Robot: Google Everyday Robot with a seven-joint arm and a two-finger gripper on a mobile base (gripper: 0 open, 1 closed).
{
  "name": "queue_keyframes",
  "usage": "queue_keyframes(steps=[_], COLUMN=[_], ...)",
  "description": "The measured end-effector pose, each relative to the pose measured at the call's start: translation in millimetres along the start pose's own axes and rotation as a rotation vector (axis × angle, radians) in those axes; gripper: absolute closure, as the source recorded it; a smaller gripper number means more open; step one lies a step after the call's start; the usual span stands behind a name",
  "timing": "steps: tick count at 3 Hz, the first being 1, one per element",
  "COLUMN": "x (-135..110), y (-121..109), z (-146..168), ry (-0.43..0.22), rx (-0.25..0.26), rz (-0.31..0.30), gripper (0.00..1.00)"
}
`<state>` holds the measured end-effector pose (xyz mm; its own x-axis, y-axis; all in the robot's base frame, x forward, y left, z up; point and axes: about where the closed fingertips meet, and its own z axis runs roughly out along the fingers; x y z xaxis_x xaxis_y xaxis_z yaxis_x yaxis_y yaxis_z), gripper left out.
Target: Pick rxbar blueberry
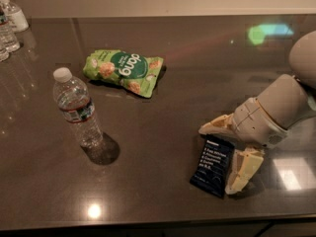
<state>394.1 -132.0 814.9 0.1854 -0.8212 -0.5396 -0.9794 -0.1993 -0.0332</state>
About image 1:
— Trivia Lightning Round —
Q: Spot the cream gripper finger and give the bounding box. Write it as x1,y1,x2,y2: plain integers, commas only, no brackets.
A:
225,147,265,195
198,114,235,137

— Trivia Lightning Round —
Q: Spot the dark blue rxbar wrapper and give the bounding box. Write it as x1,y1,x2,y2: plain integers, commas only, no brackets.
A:
190,135,234,198

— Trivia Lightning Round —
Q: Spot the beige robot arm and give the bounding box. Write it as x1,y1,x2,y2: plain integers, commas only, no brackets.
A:
198,32,316,195

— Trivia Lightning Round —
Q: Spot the green dang snack bag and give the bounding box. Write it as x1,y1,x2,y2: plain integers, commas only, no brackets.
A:
83,49,164,98

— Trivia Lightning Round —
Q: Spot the clear plastic water bottle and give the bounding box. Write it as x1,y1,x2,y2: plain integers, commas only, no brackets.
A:
53,67,103,148

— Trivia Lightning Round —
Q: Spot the clear water bottle red label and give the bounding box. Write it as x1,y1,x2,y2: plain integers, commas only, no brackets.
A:
0,8,21,52

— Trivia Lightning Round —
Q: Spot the clear bottle at edge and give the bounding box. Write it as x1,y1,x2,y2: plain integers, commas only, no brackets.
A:
0,41,9,62

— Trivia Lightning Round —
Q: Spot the white pump sanitizer bottle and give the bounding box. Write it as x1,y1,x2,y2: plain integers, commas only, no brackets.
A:
0,0,29,33

